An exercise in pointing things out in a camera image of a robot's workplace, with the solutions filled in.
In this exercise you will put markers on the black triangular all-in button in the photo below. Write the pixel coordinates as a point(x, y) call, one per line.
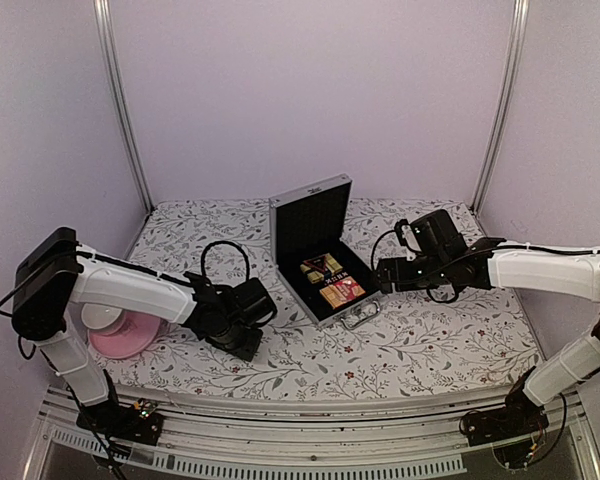
point(318, 264)

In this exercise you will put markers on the left aluminium frame post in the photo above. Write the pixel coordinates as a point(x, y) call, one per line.
point(104, 24)

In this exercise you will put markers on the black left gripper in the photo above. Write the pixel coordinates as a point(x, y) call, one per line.
point(247, 352)

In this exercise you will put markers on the pink plate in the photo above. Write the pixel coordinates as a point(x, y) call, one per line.
point(133, 335)

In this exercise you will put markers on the floral patterned table mat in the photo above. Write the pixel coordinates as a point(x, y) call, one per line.
point(417, 345)

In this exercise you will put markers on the red Texas Hold'em card deck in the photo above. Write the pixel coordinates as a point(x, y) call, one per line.
point(342, 292)

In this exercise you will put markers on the aluminium poker case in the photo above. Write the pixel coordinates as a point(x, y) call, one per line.
point(308, 222)

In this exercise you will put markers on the white bowl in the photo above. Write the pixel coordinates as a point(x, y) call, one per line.
point(102, 319)

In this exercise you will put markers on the blue Texas Hold'em card deck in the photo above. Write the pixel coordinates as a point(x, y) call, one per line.
point(315, 277)

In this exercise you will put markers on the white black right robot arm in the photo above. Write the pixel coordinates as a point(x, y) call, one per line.
point(559, 288)

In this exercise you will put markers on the aluminium frame post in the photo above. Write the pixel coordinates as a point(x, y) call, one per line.
point(511, 68)
point(104, 24)

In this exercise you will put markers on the right aluminium frame post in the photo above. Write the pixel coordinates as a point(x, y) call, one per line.
point(511, 68)

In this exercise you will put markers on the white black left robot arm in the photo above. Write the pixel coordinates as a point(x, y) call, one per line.
point(61, 271)

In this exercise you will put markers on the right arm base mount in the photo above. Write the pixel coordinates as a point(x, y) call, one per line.
point(518, 416)

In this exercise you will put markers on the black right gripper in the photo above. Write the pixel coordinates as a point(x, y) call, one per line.
point(404, 282)

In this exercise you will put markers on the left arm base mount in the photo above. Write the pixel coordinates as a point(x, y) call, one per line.
point(139, 422)

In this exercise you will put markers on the aluminium front rail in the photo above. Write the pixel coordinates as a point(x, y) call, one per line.
point(399, 438)

